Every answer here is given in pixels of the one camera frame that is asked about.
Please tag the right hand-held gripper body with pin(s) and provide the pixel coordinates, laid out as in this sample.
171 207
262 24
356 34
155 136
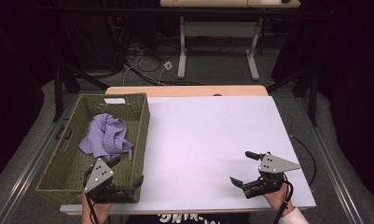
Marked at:
273 165

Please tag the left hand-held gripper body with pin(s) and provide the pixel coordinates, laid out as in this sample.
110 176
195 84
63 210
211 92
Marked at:
98 175

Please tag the lavender shirt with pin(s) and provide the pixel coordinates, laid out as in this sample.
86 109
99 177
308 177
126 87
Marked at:
108 137

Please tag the green woven basket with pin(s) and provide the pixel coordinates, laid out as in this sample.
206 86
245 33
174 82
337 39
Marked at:
66 168

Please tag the person's right hand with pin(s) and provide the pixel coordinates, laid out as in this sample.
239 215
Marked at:
279 200

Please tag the person's left hand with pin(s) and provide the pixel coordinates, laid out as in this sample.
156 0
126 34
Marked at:
96 213

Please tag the person's torso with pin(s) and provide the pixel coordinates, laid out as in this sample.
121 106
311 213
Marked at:
191 219

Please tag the black metal stand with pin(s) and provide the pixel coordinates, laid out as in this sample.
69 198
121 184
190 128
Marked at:
313 99
58 93

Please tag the white power plug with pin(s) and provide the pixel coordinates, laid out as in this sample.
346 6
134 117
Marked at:
168 65

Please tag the background desk with white legs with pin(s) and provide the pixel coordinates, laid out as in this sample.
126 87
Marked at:
218 29

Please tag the black crossbar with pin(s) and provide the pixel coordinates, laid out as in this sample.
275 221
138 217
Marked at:
113 10

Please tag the small black bracket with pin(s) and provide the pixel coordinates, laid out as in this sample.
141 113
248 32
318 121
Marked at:
68 134

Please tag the aluminium rail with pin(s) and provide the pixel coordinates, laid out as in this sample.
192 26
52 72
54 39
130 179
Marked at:
327 161
29 161

